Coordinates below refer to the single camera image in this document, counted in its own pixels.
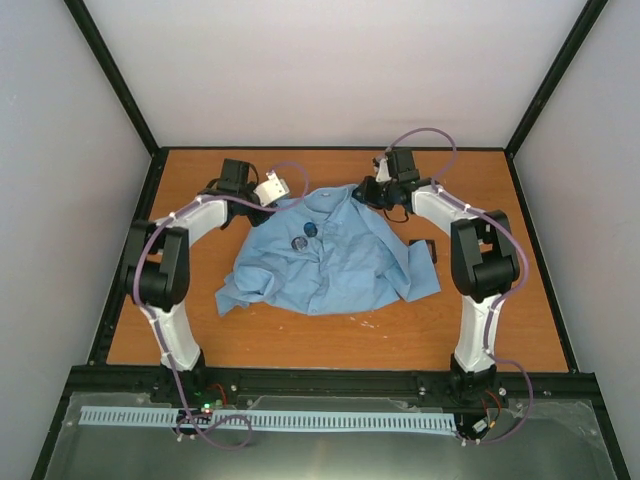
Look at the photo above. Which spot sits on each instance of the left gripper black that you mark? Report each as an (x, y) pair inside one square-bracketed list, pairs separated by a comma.
[(256, 220)]

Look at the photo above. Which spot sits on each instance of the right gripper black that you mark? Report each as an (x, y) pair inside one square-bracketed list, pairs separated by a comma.
[(366, 195)]

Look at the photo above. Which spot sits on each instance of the light blue shirt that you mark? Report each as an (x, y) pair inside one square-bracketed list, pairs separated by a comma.
[(356, 263)]

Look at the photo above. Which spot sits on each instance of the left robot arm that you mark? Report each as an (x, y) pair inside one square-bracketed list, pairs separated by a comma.
[(155, 270)]

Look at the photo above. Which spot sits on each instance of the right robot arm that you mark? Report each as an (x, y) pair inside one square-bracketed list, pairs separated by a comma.
[(486, 262)]

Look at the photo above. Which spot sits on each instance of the dark round brooch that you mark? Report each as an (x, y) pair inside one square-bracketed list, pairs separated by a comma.
[(299, 243)]

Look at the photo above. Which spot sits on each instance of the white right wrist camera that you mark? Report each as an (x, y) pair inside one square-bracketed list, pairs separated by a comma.
[(380, 164)]

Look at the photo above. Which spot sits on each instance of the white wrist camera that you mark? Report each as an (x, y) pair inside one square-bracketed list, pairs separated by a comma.
[(380, 164), (272, 189)]

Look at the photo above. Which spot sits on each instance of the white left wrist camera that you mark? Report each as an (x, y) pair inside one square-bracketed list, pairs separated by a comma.
[(272, 189)]

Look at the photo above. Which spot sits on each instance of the light blue slotted cable duct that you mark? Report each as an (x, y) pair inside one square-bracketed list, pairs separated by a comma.
[(272, 421)]

